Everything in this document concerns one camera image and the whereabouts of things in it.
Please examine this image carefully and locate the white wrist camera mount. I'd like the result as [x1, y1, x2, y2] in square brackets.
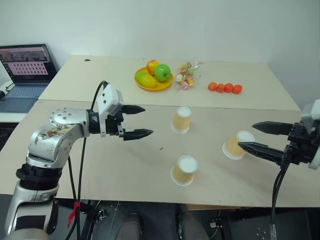
[96, 84, 125, 139]
[299, 98, 320, 171]

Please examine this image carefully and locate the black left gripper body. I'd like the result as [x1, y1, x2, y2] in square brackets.
[104, 109, 126, 141]

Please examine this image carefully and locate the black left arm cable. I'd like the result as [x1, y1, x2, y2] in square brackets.
[66, 154, 78, 204]
[65, 80, 111, 240]

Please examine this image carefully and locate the red yellow apple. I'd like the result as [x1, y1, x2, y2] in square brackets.
[146, 59, 160, 76]

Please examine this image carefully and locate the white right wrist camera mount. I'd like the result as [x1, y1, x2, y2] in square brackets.
[299, 98, 320, 171]

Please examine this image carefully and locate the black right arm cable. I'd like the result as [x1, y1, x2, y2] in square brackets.
[269, 146, 295, 240]

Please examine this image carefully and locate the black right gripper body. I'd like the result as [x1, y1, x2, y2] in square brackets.
[281, 122, 320, 168]

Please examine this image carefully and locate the yellow plate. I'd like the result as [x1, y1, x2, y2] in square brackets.
[134, 66, 174, 92]

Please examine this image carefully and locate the open grey laptop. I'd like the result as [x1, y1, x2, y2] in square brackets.
[0, 44, 60, 114]

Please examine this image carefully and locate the yellow green mango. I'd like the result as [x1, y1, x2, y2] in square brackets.
[134, 71, 158, 89]

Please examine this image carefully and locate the red tape strip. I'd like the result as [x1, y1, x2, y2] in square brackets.
[66, 201, 82, 229]

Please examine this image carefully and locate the green apple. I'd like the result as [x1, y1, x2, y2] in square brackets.
[154, 63, 172, 83]

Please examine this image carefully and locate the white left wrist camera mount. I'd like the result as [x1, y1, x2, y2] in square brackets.
[96, 84, 125, 139]

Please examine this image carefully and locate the dark rounded shape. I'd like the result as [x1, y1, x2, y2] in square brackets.
[116, 212, 146, 240]
[176, 211, 209, 240]

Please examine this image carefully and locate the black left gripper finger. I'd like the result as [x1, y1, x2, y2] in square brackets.
[122, 104, 147, 116]
[123, 128, 154, 142]

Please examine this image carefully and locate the black laptop cable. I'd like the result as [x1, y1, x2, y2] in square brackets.
[0, 81, 14, 102]

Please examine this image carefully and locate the tan paper cup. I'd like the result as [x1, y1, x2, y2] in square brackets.
[170, 154, 198, 187]
[170, 106, 193, 134]
[222, 130, 256, 161]

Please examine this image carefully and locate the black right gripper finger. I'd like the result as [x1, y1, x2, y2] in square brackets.
[237, 141, 286, 167]
[251, 120, 295, 137]

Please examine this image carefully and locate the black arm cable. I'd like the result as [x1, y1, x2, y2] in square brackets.
[269, 146, 295, 240]
[66, 154, 78, 204]
[65, 80, 111, 240]

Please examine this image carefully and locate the brown cardboard strip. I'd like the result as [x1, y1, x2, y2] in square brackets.
[186, 204, 242, 212]

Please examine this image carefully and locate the clear bag of candies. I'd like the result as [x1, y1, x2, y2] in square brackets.
[174, 59, 205, 91]

